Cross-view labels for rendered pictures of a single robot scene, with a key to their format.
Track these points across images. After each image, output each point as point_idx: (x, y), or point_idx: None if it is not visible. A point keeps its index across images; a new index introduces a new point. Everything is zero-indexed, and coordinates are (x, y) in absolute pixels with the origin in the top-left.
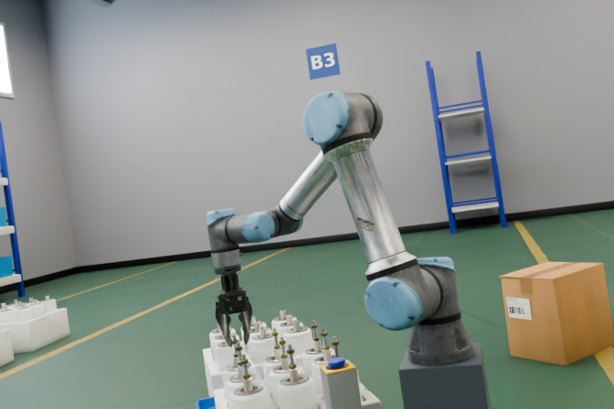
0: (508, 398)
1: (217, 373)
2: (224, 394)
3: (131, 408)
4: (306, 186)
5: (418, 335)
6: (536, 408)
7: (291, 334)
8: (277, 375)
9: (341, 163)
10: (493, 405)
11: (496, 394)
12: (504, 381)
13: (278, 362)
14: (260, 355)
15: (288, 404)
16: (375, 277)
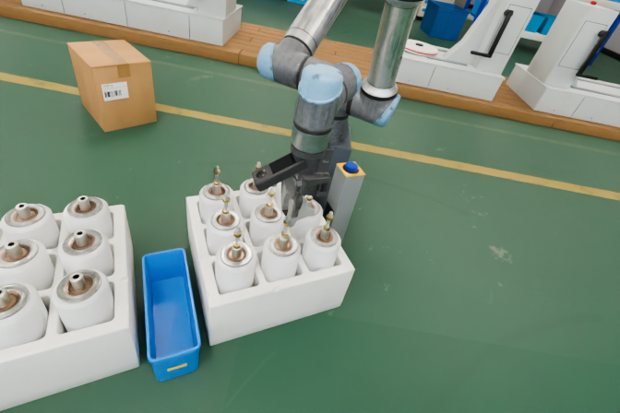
0: (198, 154)
1: (126, 319)
2: (234, 291)
3: None
4: (332, 22)
5: (344, 125)
6: (223, 148)
7: (101, 213)
8: (282, 219)
9: (415, 11)
10: (208, 161)
11: (188, 156)
12: (162, 147)
13: (241, 220)
14: (108, 260)
15: (319, 223)
16: (394, 97)
